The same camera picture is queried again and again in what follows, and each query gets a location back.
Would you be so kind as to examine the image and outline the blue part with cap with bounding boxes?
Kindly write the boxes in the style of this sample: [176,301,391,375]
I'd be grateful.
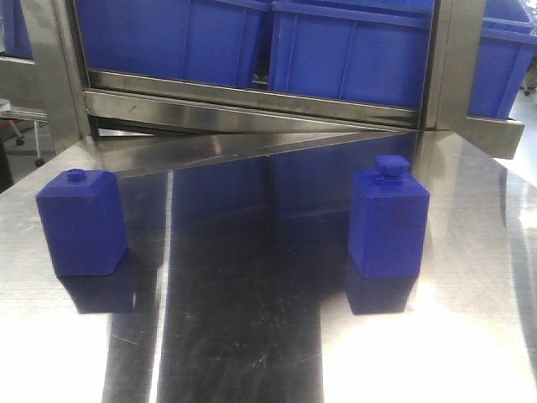
[348,154,430,279]

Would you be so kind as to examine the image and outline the blue part without cap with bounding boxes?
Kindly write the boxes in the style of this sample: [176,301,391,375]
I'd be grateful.
[36,169,128,277]

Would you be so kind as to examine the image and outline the left blue storage bin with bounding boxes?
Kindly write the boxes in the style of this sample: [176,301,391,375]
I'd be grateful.
[76,1,270,88]

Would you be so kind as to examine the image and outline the blue storage bin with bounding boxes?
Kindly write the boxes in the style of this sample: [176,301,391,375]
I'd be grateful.
[76,1,270,88]
[268,1,430,109]
[468,1,536,119]

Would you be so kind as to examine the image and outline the middle blue storage bin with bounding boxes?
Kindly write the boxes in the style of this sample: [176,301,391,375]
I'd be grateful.
[268,1,430,109]

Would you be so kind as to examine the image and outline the right blue storage bin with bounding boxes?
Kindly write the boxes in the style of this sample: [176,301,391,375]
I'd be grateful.
[468,1,536,119]

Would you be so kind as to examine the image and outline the far left blue bin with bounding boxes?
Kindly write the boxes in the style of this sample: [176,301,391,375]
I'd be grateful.
[1,0,33,60]

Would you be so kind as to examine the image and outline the stainless steel shelf frame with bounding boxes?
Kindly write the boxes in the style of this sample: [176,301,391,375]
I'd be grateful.
[0,0,527,160]

